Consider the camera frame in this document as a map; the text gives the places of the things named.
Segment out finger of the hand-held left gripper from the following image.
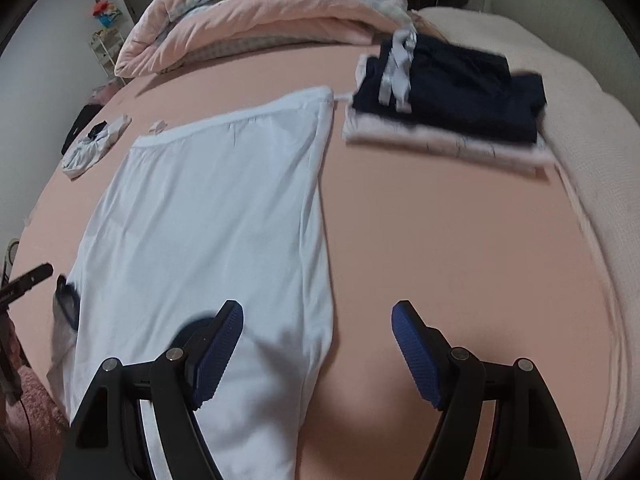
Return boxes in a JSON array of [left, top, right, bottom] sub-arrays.
[[0, 264, 54, 307]]

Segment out white garment with navy trim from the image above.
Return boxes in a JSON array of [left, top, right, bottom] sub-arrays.
[[47, 85, 336, 480]]

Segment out bed with pink sheet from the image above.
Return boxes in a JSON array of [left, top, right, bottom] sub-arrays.
[[10, 42, 626, 480]]

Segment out navy folded clothes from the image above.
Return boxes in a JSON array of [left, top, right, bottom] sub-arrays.
[[350, 30, 547, 145]]

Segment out pink folded quilt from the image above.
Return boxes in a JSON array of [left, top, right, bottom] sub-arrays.
[[114, 0, 431, 78]]

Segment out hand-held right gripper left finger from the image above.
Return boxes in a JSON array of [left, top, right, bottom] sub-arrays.
[[60, 300, 245, 480]]

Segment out colourful toy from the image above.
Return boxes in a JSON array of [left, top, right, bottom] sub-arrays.
[[92, 0, 122, 28]]

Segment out pale pink folded garment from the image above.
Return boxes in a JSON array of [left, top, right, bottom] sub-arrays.
[[342, 52, 556, 176]]

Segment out small white garment navy bow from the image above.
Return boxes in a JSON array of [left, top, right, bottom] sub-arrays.
[[62, 114, 132, 179]]

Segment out grey padded headboard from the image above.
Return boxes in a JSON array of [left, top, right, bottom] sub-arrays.
[[487, 0, 640, 126]]

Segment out white wire rack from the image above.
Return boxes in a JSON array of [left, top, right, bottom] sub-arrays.
[[90, 30, 126, 78]]

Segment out black bag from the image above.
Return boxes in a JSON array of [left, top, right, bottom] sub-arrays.
[[61, 105, 101, 157]]

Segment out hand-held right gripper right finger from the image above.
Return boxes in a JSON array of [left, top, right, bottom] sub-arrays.
[[391, 301, 583, 480]]

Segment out cream knit blanket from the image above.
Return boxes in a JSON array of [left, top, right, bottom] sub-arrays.
[[407, 6, 640, 480]]

